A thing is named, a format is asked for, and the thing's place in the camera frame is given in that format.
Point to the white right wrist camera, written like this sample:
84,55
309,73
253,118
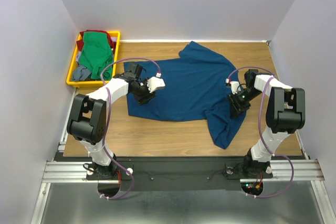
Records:
233,85

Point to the red t shirt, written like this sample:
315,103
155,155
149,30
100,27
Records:
80,43

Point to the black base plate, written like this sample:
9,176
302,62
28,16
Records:
172,174

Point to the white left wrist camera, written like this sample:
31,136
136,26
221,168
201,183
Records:
154,84

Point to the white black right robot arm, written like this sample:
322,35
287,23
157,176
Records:
286,113

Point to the aluminium frame rail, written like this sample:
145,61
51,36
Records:
68,172

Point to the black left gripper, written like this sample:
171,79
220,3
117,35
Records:
146,97

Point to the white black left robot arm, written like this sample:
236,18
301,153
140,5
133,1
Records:
88,117

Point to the grey t shirt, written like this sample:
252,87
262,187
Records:
81,73

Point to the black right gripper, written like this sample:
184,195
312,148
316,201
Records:
235,107

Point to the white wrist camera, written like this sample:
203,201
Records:
233,85
154,84

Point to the blue t shirt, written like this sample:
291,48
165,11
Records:
194,90

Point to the green t shirt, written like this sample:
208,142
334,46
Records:
96,53

